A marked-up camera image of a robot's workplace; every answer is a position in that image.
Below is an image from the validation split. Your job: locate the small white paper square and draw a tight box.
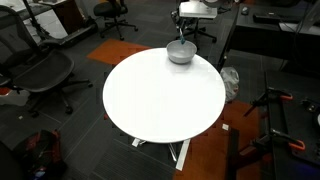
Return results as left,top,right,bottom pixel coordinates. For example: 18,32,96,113
222,124,229,131

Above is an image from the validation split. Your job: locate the white plastic bag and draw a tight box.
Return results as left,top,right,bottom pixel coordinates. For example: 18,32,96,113
220,67,240,102

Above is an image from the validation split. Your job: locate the teal capped marker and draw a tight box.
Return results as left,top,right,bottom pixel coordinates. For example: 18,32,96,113
179,27,186,45

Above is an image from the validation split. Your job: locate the white table base foot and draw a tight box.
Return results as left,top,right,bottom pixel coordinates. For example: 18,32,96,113
131,137,192,172

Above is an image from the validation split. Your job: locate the orange bar clamp right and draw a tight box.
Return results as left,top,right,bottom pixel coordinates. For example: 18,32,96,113
244,87,293,117

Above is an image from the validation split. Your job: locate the black desk with devices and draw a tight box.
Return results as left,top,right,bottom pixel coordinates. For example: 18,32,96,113
217,0,320,73

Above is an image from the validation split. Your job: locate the black mesh office chair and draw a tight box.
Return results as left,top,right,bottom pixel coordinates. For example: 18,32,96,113
0,5,93,117

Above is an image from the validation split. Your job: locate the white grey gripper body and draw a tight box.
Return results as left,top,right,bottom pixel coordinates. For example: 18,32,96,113
179,1,218,19

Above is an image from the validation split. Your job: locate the orange bar clamp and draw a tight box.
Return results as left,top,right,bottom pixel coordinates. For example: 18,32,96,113
244,87,293,117
253,128,306,151

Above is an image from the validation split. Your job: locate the black red tool bag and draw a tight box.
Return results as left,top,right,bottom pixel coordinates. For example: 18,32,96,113
13,129,67,180

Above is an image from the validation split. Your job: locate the grey metal bowl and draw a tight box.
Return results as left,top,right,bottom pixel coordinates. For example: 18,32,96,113
166,40,197,64

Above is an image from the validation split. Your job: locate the orange bar clamp left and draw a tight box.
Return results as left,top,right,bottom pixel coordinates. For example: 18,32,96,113
253,128,306,151

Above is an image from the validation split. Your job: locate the black pegboard table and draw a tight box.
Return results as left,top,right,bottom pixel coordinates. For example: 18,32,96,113
265,71,320,180

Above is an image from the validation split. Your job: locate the black office chair far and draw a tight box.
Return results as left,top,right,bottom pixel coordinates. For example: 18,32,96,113
93,0,138,40

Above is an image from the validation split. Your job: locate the round white table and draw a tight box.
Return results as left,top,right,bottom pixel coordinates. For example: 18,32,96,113
103,48,225,143

